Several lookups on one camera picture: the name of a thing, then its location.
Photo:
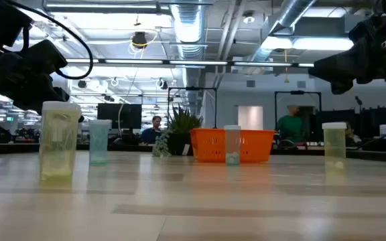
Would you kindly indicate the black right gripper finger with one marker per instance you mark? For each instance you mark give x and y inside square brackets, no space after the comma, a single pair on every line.
[338,68]
[343,87]

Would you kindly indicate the large yellow pill bottle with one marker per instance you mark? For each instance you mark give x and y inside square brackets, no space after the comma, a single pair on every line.
[59,140]

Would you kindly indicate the teal pill bottle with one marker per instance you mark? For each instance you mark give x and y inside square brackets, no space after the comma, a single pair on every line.
[99,144]

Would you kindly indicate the small yellow pill bottle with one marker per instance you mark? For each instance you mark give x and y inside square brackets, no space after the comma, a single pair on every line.
[334,147]

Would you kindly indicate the clear pill bottle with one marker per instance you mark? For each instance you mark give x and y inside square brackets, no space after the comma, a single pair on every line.
[232,144]

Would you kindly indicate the orange plastic mesh basket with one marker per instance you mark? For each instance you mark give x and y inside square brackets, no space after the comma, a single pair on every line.
[209,145]

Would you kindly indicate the ceiling light panel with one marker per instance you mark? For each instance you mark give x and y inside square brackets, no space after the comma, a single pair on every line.
[320,43]

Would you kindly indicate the black computer monitor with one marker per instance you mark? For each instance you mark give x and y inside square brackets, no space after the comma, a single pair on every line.
[119,115]

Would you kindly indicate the black office partition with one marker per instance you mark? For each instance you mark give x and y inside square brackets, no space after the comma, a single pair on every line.
[374,122]

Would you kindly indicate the person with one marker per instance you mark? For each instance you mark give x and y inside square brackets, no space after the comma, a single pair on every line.
[290,129]
[151,135]
[352,137]

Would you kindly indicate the white cup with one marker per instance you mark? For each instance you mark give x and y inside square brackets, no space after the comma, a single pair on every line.
[384,130]

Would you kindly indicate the long dark desk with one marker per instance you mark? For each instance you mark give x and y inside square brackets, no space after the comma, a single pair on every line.
[18,147]
[374,156]

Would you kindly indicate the potted green succulent plant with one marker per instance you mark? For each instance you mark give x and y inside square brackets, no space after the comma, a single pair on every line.
[181,129]

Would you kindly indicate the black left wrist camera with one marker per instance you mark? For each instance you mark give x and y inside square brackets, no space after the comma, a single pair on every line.
[45,57]

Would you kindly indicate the silver ceiling air duct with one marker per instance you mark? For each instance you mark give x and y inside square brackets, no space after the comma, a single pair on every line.
[293,10]
[188,20]

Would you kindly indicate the black overhead camera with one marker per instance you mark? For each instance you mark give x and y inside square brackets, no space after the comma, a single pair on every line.
[139,39]

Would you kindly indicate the black aluminium rig frame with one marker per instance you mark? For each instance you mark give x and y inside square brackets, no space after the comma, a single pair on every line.
[196,62]

